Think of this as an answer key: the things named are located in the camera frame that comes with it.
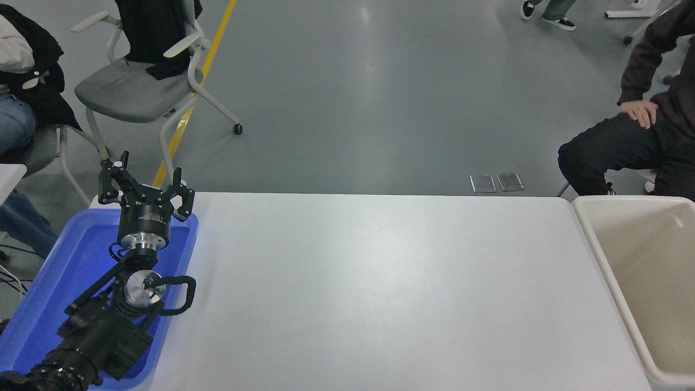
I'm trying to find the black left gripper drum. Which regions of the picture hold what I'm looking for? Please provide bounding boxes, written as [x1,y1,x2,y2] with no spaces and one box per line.
[118,185,175,240]

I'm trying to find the person's hand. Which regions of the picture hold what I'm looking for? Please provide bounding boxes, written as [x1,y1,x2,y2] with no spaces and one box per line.
[620,100,659,130]

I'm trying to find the white-framed chair under person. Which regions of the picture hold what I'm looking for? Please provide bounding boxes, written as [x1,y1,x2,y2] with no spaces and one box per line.
[0,71,109,206]

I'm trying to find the blue plastic tray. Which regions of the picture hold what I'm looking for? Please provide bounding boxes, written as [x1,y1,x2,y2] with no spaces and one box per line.
[0,208,199,390]

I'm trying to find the small white side table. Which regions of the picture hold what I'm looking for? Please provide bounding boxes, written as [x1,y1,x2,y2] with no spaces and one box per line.
[0,165,27,206]

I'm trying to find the person seated by tray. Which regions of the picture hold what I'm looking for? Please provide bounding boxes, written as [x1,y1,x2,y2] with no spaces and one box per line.
[0,4,82,259]

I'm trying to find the black garment on chair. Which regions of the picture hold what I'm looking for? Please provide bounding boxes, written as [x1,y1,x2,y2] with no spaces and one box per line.
[115,0,204,81]

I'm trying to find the metal floor plate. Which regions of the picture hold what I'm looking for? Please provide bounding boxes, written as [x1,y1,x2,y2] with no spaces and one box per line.
[496,172,526,192]
[470,174,498,194]

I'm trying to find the person standing far off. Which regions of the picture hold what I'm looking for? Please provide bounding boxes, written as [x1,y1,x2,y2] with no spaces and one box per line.
[521,0,578,32]

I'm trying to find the person seated by bin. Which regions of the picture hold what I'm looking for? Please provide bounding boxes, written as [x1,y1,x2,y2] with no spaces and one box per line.
[558,0,695,202]

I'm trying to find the large pale bin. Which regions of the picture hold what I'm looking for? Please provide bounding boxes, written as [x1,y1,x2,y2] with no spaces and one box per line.
[573,194,695,391]

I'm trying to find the white wheeled chair base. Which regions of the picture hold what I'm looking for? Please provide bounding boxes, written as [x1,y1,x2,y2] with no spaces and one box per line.
[605,0,680,46]

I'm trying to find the grey chair with white frame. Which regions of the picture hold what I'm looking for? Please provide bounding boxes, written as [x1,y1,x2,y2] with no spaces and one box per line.
[71,0,243,188]

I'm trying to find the cables on floor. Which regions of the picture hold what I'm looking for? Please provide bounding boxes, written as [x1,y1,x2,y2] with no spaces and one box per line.
[0,247,28,297]

